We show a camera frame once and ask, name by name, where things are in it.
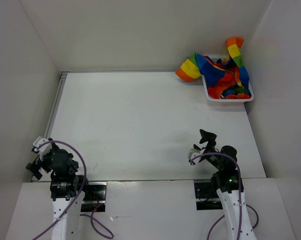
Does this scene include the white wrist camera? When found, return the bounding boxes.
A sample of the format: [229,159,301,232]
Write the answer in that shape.
[188,144,205,166]
[32,136,51,161]

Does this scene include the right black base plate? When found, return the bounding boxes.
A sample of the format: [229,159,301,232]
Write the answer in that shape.
[194,180,223,211]

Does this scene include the rainbow striped shorts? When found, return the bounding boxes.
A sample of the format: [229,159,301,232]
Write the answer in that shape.
[175,37,251,99]

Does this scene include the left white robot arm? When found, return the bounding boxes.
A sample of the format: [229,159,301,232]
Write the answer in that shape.
[26,136,91,240]

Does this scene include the white plastic basket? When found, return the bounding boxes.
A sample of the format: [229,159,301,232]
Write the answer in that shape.
[202,54,255,103]

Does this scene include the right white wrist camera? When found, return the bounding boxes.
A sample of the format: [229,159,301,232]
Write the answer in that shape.
[188,144,205,166]

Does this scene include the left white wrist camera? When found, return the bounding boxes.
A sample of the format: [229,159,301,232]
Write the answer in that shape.
[32,136,51,161]

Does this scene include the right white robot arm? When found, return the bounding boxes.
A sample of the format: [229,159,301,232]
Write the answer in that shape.
[193,129,257,240]

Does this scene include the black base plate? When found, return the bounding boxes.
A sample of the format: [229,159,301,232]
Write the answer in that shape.
[81,181,107,213]
[194,180,223,211]

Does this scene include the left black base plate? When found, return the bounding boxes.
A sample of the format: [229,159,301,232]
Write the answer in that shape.
[81,181,107,213]

